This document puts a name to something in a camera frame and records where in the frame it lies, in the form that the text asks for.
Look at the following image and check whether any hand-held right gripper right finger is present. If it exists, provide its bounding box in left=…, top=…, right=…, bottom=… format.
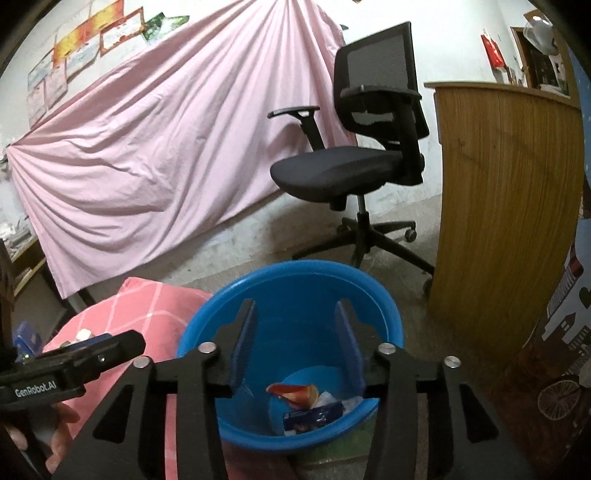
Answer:
left=333, top=300, right=536, bottom=480

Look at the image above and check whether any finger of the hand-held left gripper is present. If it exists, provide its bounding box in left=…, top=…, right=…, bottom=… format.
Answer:
left=69, top=330, right=147, bottom=384
left=60, top=329, right=114, bottom=348

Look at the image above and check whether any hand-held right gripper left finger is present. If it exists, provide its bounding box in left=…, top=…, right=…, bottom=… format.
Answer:
left=69, top=299, right=258, bottom=480

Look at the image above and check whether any white paper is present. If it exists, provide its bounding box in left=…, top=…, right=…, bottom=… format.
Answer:
left=318, top=390, right=368, bottom=411

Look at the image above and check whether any red orange wrapper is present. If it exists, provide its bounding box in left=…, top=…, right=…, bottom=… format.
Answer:
left=267, top=382, right=320, bottom=409

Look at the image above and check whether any blue plastic basin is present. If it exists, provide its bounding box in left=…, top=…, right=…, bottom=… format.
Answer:
left=177, top=260, right=403, bottom=455

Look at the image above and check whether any dark blue snack wrapper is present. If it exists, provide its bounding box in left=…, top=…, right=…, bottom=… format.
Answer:
left=281, top=401, right=346, bottom=435

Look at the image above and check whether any person's left hand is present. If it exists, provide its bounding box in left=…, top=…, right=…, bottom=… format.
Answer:
left=4, top=401, right=81, bottom=474

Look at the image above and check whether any pink checked cloth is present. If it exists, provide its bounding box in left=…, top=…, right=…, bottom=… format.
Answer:
left=44, top=277, right=218, bottom=480

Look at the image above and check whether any blue cardboard box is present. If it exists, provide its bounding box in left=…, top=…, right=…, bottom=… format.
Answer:
left=13, top=322, right=41, bottom=361

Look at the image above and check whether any wooden shelf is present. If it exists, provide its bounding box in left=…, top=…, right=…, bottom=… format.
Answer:
left=0, top=235, right=51, bottom=296

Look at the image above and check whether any pile of newspapers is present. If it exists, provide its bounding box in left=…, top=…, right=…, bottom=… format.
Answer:
left=0, top=222, right=28, bottom=250

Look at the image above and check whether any black office chair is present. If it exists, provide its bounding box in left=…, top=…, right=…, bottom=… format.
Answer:
left=268, top=21, right=437, bottom=296

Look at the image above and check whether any pink hanging sheet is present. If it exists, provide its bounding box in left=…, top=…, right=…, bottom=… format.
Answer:
left=7, top=0, right=354, bottom=298

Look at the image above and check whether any wooden cabinet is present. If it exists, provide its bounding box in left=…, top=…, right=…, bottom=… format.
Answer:
left=424, top=80, right=587, bottom=319

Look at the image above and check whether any red hanging ornament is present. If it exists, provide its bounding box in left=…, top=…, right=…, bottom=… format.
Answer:
left=480, top=28, right=506, bottom=70

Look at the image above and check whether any framed picture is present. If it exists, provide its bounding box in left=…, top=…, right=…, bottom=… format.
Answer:
left=510, top=25, right=573, bottom=95

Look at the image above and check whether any clear plastic bag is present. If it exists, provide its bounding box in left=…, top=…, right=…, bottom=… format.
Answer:
left=523, top=11, right=561, bottom=56

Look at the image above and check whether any group of wall certificates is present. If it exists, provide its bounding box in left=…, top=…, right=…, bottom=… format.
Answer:
left=28, top=0, right=144, bottom=125

